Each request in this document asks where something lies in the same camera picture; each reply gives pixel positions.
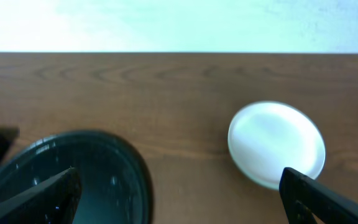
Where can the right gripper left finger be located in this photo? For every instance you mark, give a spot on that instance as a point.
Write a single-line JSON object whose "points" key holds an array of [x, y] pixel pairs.
{"points": [[54, 200]]}

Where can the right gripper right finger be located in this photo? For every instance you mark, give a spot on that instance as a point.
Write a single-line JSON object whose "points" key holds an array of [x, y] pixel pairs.
{"points": [[304, 199]]}

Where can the white plate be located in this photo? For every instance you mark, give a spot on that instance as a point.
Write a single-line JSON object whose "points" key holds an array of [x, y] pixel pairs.
{"points": [[265, 137]]}

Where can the round black tray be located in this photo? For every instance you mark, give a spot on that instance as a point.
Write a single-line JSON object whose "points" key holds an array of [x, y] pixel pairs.
{"points": [[115, 180]]}

